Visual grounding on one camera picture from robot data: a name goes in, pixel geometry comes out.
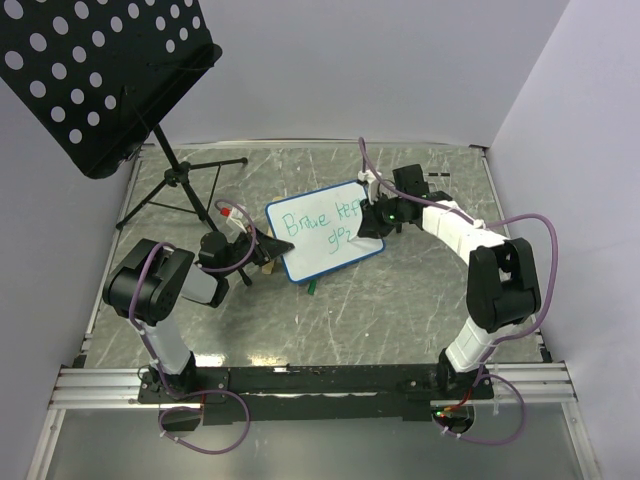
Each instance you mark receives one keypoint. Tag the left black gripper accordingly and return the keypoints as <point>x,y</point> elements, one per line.
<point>267,248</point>

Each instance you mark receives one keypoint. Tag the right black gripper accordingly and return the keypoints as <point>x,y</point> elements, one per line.
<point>371,227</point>

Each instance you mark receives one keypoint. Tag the blue framed whiteboard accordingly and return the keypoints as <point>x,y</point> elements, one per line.
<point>319,223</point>

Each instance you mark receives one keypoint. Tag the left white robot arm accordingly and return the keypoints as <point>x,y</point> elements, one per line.
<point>146,285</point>

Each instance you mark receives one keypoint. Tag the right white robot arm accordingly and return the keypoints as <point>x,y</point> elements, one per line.
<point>502,284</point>

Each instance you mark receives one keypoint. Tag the wooden rolling pin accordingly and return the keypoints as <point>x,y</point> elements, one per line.
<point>268,268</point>

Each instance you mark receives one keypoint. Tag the black perforated music stand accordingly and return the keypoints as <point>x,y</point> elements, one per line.
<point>100,76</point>

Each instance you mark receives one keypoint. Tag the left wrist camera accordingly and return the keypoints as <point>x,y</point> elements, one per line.
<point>235,215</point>

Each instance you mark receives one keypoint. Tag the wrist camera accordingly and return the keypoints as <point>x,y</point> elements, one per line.
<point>235,215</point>
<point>370,179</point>

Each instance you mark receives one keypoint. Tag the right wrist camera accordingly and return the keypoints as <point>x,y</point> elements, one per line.
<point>370,179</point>

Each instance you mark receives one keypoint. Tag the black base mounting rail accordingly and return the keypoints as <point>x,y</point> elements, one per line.
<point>225,395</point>

